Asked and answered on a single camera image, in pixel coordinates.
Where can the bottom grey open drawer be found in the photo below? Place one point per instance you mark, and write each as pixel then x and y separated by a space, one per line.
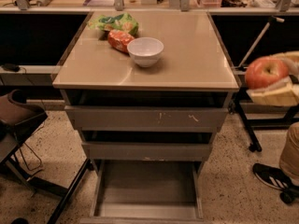
pixel 146 192

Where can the red apple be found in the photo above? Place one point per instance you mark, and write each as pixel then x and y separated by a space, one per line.
pixel 265 71

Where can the orange snack bag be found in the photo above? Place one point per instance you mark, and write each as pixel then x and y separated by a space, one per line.
pixel 119 40

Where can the middle grey drawer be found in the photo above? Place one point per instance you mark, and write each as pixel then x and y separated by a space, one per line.
pixel 146 151

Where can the grey drawer cabinet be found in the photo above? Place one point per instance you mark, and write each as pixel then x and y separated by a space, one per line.
pixel 193 72

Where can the black stand leg with caster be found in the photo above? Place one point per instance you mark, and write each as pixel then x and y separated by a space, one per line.
pixel 254 144

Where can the black adidas shoe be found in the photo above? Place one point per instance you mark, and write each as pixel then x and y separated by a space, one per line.
pixel 271 176

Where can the tan trouser leg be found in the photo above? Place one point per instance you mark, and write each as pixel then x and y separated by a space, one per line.
pixel 289 158

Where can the white bowl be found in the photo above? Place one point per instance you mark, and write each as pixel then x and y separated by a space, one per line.
pixel 145 51

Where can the black power adapter left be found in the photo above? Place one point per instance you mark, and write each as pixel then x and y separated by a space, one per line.
pixel 10 67

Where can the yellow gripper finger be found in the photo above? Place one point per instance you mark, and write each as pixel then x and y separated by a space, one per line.
pixel 281 93
pixel 291 59

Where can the green chip bag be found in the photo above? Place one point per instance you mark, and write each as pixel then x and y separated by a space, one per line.
pixel 123 22

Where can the brown chair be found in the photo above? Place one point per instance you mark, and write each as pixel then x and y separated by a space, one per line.
pixel 19 120

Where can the white rod with black tip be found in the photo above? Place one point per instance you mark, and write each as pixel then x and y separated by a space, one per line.
pixel 271 20

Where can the top grey drawer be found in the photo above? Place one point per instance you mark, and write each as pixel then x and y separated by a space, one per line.
pixel 145 119

